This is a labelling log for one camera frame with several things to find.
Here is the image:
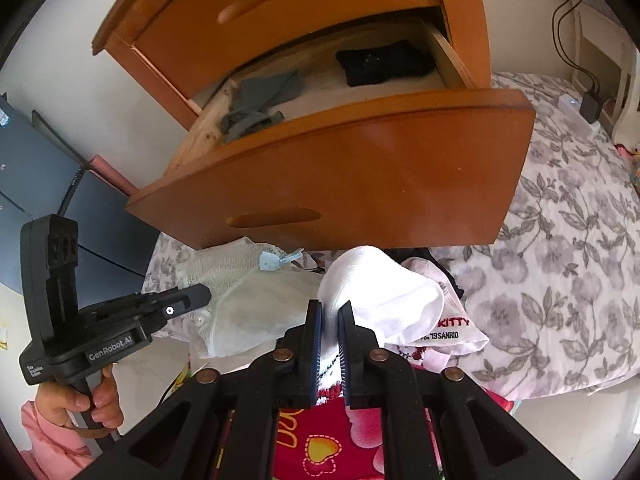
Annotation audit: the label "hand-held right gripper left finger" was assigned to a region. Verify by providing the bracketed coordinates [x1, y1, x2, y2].
[100, 300, 323, 480]

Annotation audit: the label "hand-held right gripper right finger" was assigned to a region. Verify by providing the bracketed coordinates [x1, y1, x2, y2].
[337, 301, 576, 480]

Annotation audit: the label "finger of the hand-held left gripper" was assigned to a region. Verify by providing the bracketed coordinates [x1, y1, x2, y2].
[79, 282, 211, 334]

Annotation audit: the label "plain white sock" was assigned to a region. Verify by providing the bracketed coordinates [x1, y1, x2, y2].
[316, 244, 447, 377]

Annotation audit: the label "wooden drawer holding socks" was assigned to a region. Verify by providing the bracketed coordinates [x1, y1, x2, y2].
[125, 14, 537, 254]

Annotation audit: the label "person's left forearm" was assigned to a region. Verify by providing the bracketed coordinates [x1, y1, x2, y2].
[20, 399, 102, 477]

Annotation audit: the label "person's left hand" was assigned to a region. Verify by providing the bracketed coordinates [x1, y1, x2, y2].
[34, 364, 126, 434]

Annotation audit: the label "white knit garment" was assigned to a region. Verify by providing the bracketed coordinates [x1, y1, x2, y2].
[176, 236, 332, 362]

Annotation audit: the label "red printed blanket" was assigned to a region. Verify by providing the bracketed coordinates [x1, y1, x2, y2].
[172, 359, 517, 480]

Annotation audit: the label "light blue tag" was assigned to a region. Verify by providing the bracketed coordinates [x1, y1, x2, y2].
[256, 246, 307, 274]

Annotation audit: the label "white sock red print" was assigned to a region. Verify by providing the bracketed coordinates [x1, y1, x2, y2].
[412, 290, 492, 357]

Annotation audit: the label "pink board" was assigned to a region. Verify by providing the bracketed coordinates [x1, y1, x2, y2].
[86, 154, 142, 197]

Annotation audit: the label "grey sock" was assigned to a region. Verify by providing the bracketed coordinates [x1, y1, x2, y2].
[216, 69, 304, 144]

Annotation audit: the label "grey floral bedsheet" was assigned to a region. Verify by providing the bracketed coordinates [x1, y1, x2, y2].
[146, 71, 640, 402]

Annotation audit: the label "black socks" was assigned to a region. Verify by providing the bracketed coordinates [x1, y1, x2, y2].
[334, 39, 437, 89]

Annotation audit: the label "plain wooden nightstand drawer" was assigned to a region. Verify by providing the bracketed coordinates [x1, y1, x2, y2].
[130, 0, 445, 102]

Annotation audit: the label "white power strip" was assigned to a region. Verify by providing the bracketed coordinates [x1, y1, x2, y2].
[556, 91, 602, 134]

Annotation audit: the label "black charger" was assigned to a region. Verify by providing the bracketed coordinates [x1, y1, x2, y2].
[578, 90, 604, 126]

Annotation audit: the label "white bedside stand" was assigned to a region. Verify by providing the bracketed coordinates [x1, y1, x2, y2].
[571, 9, 626, 127]

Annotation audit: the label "black cable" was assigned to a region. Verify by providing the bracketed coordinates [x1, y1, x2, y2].
[551, 0, 602, 97]

